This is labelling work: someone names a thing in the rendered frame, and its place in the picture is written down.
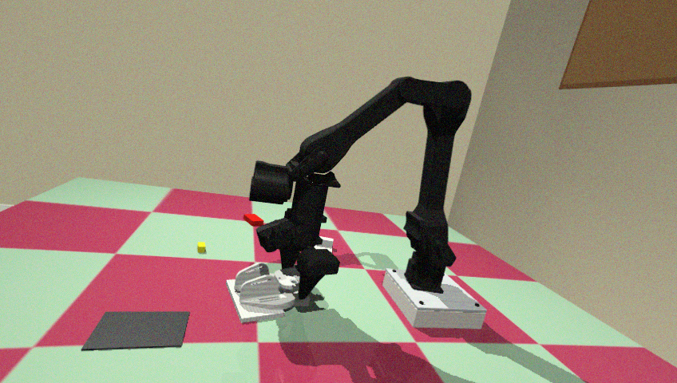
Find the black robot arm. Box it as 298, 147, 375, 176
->
249, 77, 472, 294

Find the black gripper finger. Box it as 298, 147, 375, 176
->
279, 244, 301, 269
294, 265, 324, 300

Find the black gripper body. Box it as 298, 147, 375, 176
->
287, 206, 340, 276

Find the red rectangular block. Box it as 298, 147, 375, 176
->
243, 214, 264, 226

